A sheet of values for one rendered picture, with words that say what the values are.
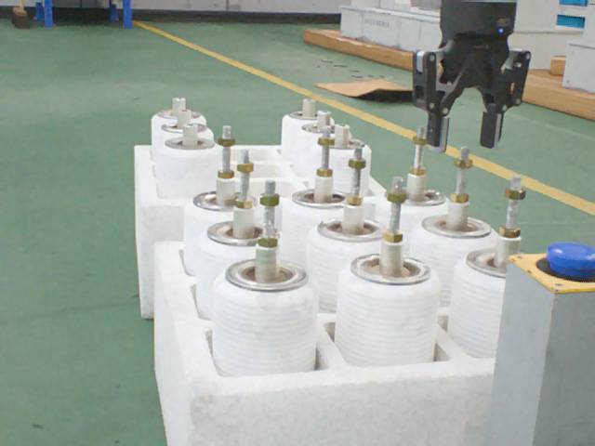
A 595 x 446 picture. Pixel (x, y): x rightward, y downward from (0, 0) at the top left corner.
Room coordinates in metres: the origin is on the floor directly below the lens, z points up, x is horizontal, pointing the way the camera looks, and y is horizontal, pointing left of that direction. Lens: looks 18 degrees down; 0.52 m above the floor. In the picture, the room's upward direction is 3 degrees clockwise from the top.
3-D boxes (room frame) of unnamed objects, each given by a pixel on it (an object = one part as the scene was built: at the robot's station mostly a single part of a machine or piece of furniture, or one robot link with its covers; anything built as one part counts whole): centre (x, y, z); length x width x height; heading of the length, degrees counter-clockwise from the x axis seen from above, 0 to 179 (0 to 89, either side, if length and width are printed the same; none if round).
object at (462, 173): (0.87, -0.18, 0.30); 0.01 x 0.01 x 0.08; 86
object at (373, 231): (0.84, -0.06, 0.25); 0.08 x 0.08 x 0.01
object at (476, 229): (0.87, -0.18, 0.25); 0.08 x 0.08 x 0.01
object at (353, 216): (0.84, -0.06, 0.26); 0.02 x 0.02 x 0.03
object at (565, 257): (0.58, -0.21, 0.32); 0.04 x 0.04 x 0.02
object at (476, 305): (0.75, -0.20, 0.16); 0.10 x 0.10 x 0.18
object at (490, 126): (0.88, -0.20, 0.36); 0.02 x 0.01 x 0.04; 29
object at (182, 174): (1.22, 0.17, 0.16); 0.10 x 0.10 x 0.18
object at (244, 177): (0.81, 0.05, 0.30); 0.01 x 0.01 x 0.08; 2
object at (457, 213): (0.87, -0.18, 0.26); 0.02 x 0.02 x 0.03
